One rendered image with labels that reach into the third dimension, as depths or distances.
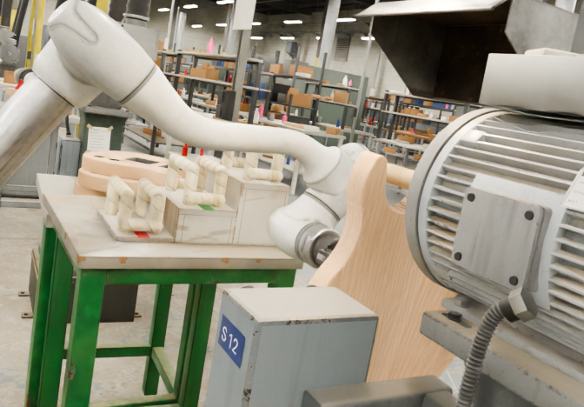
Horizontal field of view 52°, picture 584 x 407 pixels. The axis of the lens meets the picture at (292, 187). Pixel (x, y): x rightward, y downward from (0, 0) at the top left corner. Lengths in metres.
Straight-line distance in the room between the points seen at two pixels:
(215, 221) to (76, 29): 0.67
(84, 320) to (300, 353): 0.85
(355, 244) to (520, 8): 0.41
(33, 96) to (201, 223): 0.54
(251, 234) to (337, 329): 0.98
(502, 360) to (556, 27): 0.47
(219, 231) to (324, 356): 0.95
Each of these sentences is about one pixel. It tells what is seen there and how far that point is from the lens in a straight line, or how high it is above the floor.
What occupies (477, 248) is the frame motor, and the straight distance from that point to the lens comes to 0.67.
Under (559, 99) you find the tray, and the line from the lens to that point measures 0.70.
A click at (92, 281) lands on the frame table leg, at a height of 0.87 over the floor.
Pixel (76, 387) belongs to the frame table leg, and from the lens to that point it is 1.52.
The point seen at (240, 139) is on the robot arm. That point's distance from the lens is 1.19.
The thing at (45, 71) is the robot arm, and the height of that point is 1.31.
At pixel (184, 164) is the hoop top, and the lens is 1.60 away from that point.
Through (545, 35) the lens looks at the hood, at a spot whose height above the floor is 1.49.
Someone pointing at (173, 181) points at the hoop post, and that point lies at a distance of 1.73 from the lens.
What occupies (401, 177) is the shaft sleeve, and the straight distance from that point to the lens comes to 0.95.
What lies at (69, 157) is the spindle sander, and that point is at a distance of 3.29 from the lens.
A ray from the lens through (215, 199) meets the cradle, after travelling 1.59.
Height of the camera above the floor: 1.35
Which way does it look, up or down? 9 degrees down
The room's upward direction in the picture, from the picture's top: 10 degrees clockwise
